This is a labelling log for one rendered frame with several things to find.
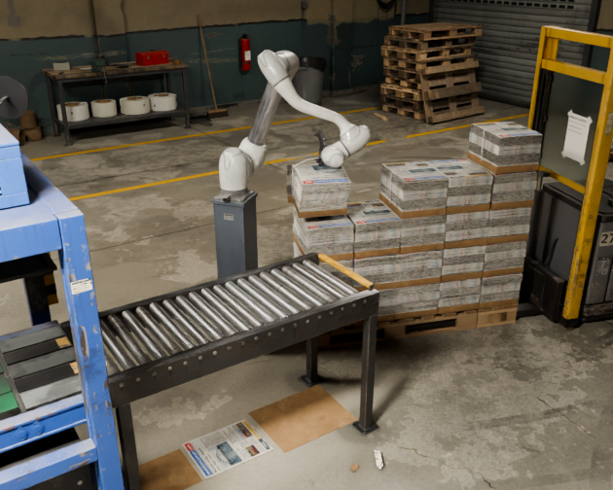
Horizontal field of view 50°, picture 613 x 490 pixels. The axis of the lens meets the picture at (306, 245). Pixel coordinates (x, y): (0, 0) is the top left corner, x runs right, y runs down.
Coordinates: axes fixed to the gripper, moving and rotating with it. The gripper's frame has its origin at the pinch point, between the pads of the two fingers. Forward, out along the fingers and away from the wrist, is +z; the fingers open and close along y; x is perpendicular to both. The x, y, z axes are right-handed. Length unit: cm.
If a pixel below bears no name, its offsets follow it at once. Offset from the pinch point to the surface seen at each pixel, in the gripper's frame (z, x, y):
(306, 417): -70, -24, 132
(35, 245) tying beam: -167, -129, -6
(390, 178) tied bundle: 5, 48, 23
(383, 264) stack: -13, 39, 72
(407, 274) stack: -12, 55, 80
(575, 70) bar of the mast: -6, 160, -40
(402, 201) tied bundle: -15, 48, 32
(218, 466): -96, -74, 135
